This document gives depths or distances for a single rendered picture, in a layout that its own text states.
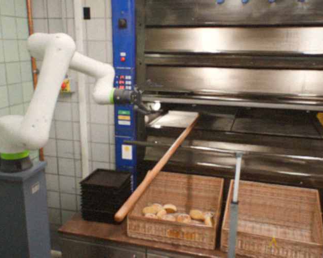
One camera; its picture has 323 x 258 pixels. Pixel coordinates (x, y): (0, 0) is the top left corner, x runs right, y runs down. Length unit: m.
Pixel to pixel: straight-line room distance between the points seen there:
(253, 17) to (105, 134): 1.33
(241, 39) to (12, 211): 1.64
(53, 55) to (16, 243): 0.90
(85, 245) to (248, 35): 1.71
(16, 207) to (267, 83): 1.62
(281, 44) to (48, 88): 1.43
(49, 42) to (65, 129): 1.32
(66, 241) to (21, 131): 1.12
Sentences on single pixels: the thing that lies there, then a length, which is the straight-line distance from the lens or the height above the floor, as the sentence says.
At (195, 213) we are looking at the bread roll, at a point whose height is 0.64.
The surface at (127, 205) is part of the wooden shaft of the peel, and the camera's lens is 1.31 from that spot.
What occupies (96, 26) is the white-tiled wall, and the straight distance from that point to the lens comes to 2.61.
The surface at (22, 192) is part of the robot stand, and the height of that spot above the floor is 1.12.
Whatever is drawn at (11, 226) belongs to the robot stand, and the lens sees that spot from 1.83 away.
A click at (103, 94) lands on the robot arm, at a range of 1.95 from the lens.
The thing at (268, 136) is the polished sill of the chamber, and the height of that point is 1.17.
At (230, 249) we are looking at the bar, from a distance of 2.07.
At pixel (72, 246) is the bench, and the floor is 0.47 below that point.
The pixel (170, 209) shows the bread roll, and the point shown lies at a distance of 2.53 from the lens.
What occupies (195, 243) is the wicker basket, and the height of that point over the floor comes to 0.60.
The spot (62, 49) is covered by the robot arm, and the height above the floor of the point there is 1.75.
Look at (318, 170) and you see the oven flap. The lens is 2.50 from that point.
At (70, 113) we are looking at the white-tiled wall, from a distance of 2.78.
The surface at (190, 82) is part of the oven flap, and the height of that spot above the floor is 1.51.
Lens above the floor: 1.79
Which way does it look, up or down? 14 degrees down
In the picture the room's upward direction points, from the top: 1 degrees clockwise
